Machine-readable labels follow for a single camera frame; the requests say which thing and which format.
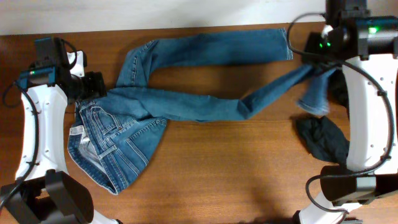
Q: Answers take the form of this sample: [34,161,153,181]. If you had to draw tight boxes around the blue denim jeans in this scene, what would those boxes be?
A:
[68,29,335,195]

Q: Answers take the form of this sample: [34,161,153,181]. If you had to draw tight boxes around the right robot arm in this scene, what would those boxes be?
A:
[294,1,397,224]

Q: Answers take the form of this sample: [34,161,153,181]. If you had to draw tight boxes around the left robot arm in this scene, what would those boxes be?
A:
[1,37,117,223]

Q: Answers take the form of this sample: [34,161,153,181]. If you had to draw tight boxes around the black garment with red trim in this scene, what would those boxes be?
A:
[328,70,349,109]

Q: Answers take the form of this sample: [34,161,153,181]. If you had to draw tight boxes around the dark grey cloth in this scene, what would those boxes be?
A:
[295,116,350,166]

